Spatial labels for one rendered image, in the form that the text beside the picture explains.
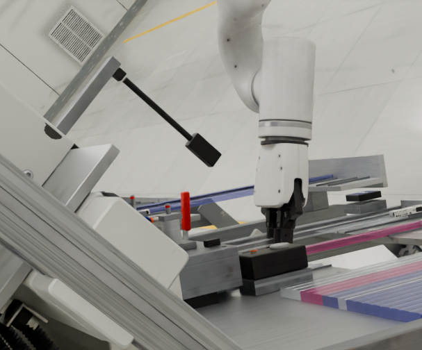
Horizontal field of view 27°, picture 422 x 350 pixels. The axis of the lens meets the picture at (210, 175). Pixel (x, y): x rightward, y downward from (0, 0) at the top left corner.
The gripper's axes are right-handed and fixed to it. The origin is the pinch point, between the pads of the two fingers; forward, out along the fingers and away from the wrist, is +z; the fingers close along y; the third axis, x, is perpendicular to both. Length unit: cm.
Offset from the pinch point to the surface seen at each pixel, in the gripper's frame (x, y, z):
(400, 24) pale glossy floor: 168, -209, -95
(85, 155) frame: -47, 58, -7
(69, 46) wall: 150, -758, -170
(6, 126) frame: -52, 52, -9
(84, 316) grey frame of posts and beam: -49, 67, 3
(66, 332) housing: -41, 30, 10
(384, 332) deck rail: -22, 60, 5
